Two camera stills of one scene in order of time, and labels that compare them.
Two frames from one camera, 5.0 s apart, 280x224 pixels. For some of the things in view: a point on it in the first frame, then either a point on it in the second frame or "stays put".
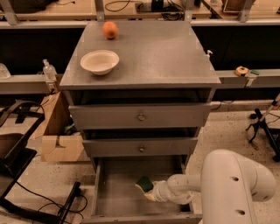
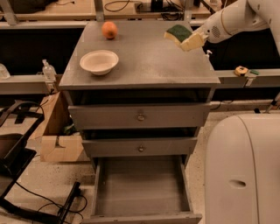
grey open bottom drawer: [117, 199] stays put
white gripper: [158, 192] -> [212, 31]
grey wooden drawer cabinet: [140, 90] stays put
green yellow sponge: [145, 184] -> [178, 32]
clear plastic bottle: [49, 71] stays put
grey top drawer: [158, 115] stays put
